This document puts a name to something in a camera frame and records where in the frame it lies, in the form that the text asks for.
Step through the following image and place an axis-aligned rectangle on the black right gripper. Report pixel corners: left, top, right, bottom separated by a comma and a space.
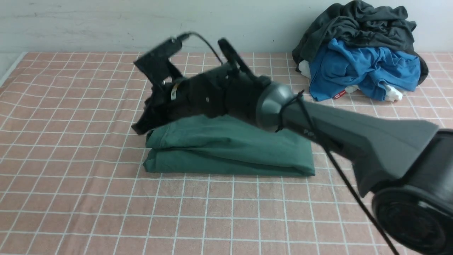
131, 65, 271, 135

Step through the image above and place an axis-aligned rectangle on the green long-sleeve top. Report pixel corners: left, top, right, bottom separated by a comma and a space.
143, 115, 315, 177

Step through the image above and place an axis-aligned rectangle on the pink checkered tablecloth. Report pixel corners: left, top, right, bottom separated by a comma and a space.
0, 52, 453, 255

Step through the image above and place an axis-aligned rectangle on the blue crumpled garment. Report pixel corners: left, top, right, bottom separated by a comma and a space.
309, 39, 421, 101

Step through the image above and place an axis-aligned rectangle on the dark grey crumpled garment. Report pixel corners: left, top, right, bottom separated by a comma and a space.
292, 0, 419, 64

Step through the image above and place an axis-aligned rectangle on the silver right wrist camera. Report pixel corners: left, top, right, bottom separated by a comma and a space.
134, 37, 183, 90

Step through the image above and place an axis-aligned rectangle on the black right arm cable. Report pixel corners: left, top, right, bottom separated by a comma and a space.
175, 32, 400, 255

